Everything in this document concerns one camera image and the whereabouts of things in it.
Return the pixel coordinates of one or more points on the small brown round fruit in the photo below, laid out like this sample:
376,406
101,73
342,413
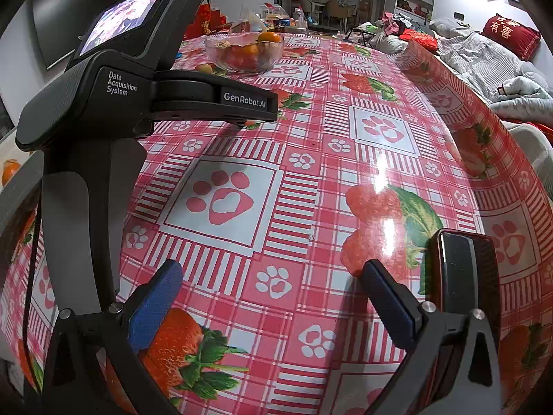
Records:
203,68

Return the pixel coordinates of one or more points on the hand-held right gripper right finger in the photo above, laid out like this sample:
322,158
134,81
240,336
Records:
389,307

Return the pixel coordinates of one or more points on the clear glass bowl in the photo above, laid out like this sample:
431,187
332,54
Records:
224,58

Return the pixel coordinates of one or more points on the large orange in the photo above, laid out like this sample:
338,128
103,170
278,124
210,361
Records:
11,173
270,36

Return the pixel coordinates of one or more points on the red embroidered cushion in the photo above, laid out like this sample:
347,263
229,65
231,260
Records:
510,36

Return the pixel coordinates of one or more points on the black rectangular device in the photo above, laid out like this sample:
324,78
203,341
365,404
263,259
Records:
458,268

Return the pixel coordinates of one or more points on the grey striped blanket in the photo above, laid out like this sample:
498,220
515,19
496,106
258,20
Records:
475,60

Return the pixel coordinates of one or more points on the red strawberry print tablecloth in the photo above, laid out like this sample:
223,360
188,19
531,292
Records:
302,160

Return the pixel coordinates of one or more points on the white rectangular tray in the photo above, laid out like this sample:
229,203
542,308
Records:
17,207

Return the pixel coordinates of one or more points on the stack of red gift boxes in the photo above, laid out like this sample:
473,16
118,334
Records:
211,19

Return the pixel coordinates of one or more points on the pile of clothes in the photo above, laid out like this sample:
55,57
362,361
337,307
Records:
401,34

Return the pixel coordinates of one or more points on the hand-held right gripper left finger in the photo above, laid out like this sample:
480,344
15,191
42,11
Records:
155,307

